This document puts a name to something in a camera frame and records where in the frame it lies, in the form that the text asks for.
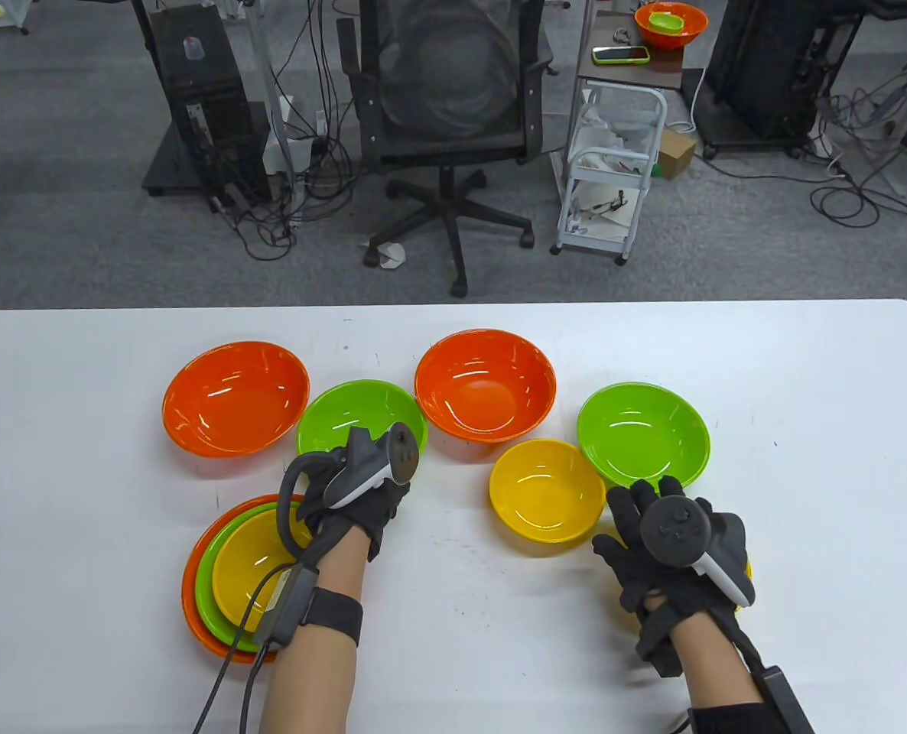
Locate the white plastic bag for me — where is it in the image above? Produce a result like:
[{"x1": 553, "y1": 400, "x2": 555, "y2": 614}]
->
[{"x1": 578, "y1": 105, "x2": 655, "y2": 178}]

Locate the crumpled white paper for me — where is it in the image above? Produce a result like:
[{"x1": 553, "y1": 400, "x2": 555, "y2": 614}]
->
[{"x1": 361, "y1": 241, "x2": 408, "y2": 271}]

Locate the cardboard box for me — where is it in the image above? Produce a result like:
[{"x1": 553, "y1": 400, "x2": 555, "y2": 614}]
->
[{"x1": 655, "y1": 128, "x2": 698, "y2": 181}]

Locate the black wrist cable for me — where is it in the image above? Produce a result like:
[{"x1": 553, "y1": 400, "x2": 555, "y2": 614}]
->
[{"x1": 192, "y1": 564, "x2": 303, "y2": 734}]

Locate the person's right forearm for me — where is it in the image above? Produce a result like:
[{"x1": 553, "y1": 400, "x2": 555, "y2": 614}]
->
[{"x1": 671, "y1": 615, "x2": 768, "y2": 712}]

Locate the black mesh office chair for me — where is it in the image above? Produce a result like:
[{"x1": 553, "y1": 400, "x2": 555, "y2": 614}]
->
[{"x1": 336, "y1": 0, "x2": 556, "y2": 300}]

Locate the black equipment cabinet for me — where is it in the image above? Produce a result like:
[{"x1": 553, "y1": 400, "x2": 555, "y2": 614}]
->
[
  {"x1": 703, "y1": 0, "x2": 866, "y2": 161},
  {"x1": 141, "y1": 0, "x2": 275, "y2": 203}
]

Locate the black wrist sensor box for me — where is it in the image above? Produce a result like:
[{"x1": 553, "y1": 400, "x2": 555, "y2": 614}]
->
[
  {"x1": 752, "y1": 665, "x2": 815, "y2": 734},
  {"x1": 250, "y1": 562, "x2": 321, "y2": 652}
]

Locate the grey handheld controller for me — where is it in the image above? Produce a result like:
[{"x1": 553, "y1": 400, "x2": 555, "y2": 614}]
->
[
  {"x1": 276, "y1": 421, "x2": 421, "y2": 557},
  {"x1": 641, "y1": 495, "x2": 756, "y2": 610}
]

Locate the person's left forearm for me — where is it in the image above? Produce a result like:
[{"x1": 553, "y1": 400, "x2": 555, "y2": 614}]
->
[{"x1": 258, "y1": 528, "x2": 370, "y2": 734}]

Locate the person's right hand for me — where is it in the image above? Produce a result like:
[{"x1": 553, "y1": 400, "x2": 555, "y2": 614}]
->
[{"x1": 591, "y1": 476, "x2": 753, "y2": 674}]

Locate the medium green bowl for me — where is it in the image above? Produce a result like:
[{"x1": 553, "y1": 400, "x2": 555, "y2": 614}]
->
[
  {"x1": 195, "y1": 502, "x2": 301, "y2": 654},
  {"x1": 297, "y1": 379, "x2": 429, "y2": 490},
  {"x1": 576, "y1": 382, "x2": 712, "y2": 493}
]

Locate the brown side table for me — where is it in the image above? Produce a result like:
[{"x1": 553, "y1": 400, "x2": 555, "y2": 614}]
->
[{"x1": 576, "y1": 6, "x2": 688, "y2": 94}]

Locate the person's left hand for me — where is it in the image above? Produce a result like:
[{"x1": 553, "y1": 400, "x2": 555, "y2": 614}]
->
[{"x1": 294, "y1": 451, "x2": 412, "y2": 563}]

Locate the white trolley cart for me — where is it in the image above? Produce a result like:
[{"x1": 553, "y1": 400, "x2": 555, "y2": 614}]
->
[{"x1": 549, "y1": 80, "x2": 669, "y2": 268}]

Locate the tangle of black cables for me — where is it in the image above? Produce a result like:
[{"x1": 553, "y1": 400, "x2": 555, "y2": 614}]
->
[
  {"x1": 220, "y1": 0, "x2": 366, "y2": 262},
  {"x1": 805, "y1": 69, "x2": 907, "y2": 229}
]

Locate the white paper sheet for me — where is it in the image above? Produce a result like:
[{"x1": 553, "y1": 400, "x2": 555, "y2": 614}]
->
[{"x1": 572, "y1": 186, "x2": 644, "y2": 234}]

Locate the large orange bowl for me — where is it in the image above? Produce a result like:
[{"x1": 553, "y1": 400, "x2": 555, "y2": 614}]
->
[
  {"x1": 414, "y1": 329, "x2": 558, "y2": 444},
  {"x1": 162, "y1": 341, "x2": 311, "y2": 459},
  {"x1": 180, "y1": 493, "x2": 320, "y2": 664}
]

